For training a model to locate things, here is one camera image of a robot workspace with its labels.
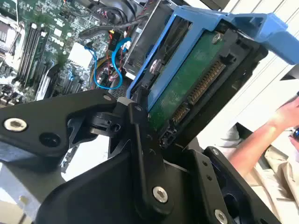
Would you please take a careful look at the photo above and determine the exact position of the round black tool blue ring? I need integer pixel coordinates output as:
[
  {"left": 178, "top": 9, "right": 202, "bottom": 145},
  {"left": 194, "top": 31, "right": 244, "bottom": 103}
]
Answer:
[{"left": 289, "top": 125, "right": 299, "bottom": 143}]

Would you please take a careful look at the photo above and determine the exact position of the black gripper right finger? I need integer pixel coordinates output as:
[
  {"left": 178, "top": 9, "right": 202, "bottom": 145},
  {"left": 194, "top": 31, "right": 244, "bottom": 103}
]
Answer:
[{"left": 160, "top": 130, "right": 281, "bottom": 224}]

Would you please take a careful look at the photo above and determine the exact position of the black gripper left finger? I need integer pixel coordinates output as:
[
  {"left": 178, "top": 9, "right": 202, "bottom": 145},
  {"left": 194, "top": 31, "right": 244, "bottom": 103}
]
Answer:
[{"left": 0, "top": 88, "right": 175, "bottom": 215}]

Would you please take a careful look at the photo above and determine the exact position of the person's bare hand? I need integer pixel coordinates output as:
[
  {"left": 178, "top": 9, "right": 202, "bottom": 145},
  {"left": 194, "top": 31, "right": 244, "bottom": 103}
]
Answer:
[{"left": 268, "top": 94, "right": 299, "bottom": 133}]

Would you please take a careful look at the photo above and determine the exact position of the hard disk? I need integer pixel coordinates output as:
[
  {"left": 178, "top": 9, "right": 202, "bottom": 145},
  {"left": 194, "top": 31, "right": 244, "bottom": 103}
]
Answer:
[{"left": 126, "top": 4, "right": 299, "bottom": 151}]

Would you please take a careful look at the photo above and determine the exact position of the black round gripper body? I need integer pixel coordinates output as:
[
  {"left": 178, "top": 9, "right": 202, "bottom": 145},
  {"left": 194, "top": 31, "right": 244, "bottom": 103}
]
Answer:
[{"left": 36, "top": 151, "right": 207, "bottom": 224}]

